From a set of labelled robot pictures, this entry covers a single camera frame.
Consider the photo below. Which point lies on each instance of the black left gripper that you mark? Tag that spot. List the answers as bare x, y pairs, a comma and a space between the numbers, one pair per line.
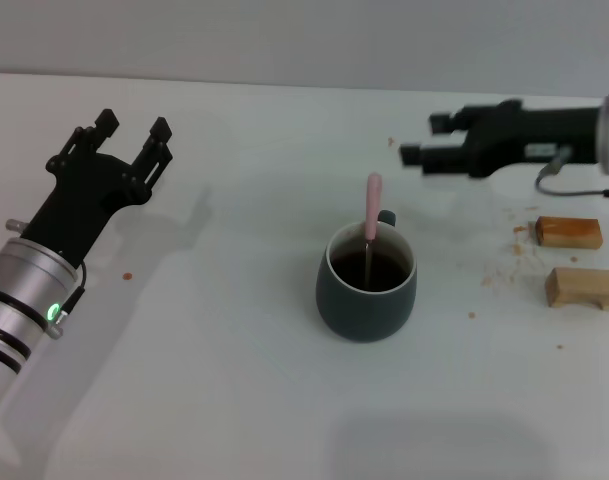
81, 205

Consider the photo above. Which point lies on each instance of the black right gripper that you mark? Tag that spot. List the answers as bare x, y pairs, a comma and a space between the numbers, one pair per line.
509, 132

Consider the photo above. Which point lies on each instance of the grey ceramic cup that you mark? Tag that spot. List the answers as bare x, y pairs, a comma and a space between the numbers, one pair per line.
364, 315

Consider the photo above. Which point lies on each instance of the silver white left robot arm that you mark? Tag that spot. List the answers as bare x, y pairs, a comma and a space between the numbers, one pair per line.
24, 285

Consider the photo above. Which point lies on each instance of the dark coffee liquid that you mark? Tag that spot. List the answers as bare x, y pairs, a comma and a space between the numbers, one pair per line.
389, 272

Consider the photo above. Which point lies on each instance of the stained wooden block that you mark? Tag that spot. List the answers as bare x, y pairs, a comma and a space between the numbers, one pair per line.
569, 232

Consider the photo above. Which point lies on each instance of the pale notched wooden block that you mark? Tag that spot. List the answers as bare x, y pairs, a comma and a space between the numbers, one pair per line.
574, 285

